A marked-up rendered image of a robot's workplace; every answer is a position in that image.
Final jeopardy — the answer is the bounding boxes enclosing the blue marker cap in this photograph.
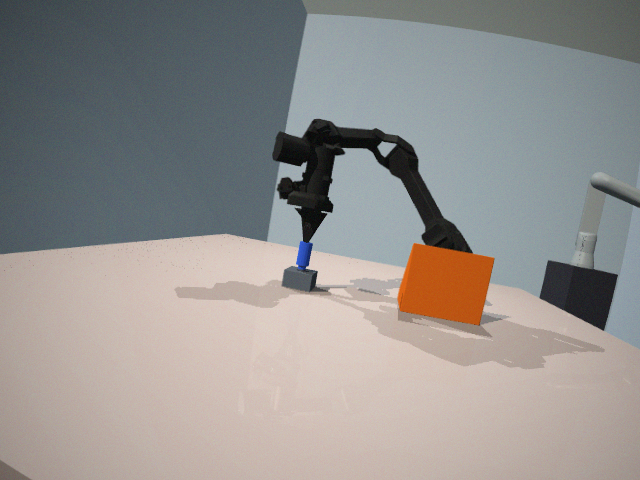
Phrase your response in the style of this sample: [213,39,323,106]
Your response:
[296,241,313,267]

